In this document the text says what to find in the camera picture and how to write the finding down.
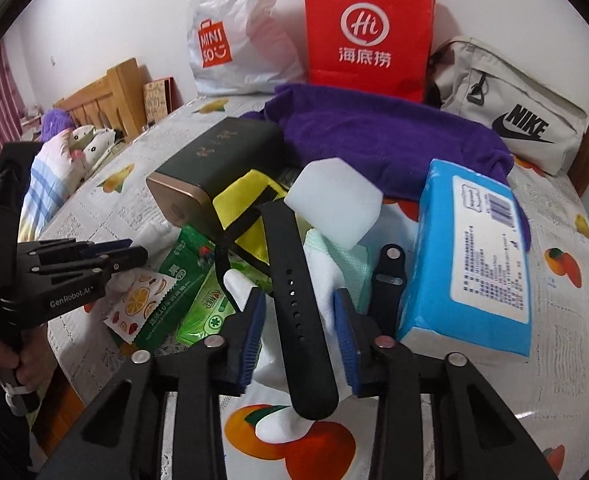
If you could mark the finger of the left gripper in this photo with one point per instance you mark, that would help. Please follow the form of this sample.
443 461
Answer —
123 259
104 248

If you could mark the white Miniso plastic bag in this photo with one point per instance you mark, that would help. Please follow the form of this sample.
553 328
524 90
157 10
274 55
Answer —
237 47

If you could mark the red Haidilao paper bag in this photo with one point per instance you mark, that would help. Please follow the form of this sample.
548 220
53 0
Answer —
376 46

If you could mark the person's left hand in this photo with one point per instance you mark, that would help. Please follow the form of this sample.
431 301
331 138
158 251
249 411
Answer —
35 363

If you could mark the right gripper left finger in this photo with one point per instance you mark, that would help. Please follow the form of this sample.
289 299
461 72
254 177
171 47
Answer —
243 332

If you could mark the mint green cloth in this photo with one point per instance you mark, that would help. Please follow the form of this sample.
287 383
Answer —
355 265

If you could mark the fruit print wipe sachet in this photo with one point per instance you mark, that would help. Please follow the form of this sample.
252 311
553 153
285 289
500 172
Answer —
142 298

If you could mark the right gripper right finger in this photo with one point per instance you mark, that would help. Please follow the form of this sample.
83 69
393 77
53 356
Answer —
354 335

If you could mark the green snack packet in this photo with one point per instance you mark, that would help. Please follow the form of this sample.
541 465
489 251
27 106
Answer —
189 261

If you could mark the striped pillow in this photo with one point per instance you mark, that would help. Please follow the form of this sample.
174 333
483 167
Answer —
56 173

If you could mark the purple plush toy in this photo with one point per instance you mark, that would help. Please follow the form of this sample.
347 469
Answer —
55 121

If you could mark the blue tissue pack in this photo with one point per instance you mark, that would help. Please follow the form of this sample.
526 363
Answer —
469 288

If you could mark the yellow black pouch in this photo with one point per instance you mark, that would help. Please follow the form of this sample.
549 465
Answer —
238 208

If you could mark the purple towel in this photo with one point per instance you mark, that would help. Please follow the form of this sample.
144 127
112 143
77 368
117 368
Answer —
390 141

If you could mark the grey Nike bag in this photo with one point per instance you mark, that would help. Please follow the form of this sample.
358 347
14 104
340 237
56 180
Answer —
538 124

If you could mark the wooden headboard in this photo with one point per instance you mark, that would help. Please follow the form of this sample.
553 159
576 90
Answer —
115 101

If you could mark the dark green tea box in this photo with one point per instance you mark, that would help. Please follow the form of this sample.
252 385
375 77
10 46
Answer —
185 186

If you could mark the brown book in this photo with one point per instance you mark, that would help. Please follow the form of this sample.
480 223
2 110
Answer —
160 99

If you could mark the green tissue packet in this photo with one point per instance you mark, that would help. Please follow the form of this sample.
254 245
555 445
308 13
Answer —
207 314

